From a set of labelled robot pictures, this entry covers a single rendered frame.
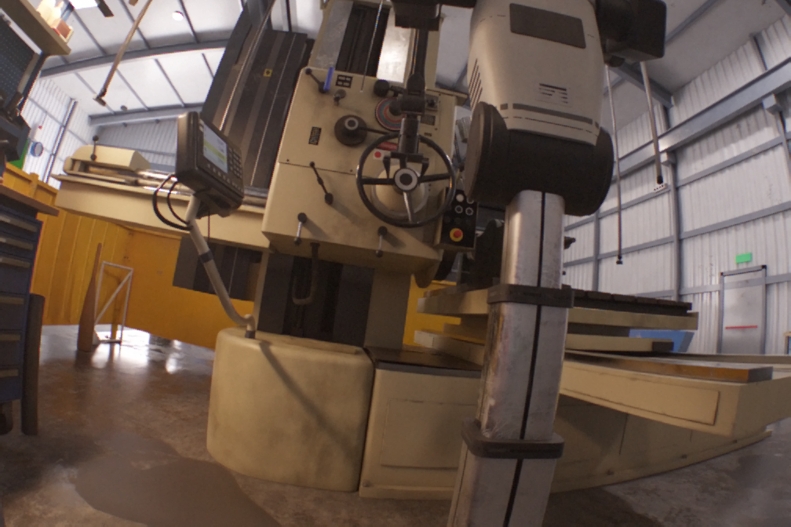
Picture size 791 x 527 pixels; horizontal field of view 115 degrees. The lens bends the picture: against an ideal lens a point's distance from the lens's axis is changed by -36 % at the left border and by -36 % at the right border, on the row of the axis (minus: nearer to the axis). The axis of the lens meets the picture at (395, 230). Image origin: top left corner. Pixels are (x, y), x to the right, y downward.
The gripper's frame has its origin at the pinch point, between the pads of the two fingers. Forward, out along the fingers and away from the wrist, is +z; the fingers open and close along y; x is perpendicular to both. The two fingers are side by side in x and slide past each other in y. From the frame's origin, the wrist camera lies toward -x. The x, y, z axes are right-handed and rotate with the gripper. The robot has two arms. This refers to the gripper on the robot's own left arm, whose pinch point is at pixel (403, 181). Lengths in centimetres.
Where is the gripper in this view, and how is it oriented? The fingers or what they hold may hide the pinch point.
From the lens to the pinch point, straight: 122.4
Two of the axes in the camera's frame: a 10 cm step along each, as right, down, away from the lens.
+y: -9.9, -1.3, 0.4
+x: -0.8, 2.9, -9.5
